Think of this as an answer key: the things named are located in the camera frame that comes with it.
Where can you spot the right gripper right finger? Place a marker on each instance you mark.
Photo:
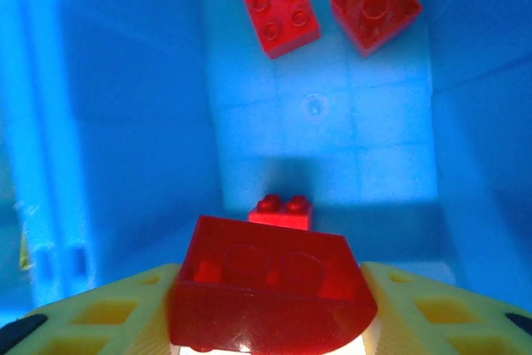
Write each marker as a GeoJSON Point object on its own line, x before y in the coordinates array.
{"type": "Point", "coordinates": [395, 321]}

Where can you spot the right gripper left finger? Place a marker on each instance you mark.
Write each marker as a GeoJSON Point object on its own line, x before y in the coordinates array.
{"type": "Point", "coordinates": [154, 313]}

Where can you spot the red curved lego brick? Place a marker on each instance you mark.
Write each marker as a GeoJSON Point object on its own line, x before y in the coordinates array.
{"type": "Point", "coordinates": [270, 313]}

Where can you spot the small red lego brick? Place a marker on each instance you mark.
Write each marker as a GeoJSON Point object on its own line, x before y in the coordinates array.
{"type": "Point", "coordinates": [282, 215]}

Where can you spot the blue three-compartment plastic bin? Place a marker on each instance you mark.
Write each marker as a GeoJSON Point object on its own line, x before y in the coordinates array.
{"type": "Point", "coordinates": [291, 122]}

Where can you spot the red two-by-two lego brick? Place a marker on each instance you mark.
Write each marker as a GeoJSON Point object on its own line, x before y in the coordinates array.
{"type": "Point", "coordinates": [374, 10]}

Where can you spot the red two-by-four lego brick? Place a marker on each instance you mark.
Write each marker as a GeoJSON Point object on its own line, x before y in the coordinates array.
{"type": "Point", "coordinates": [274, 6]}

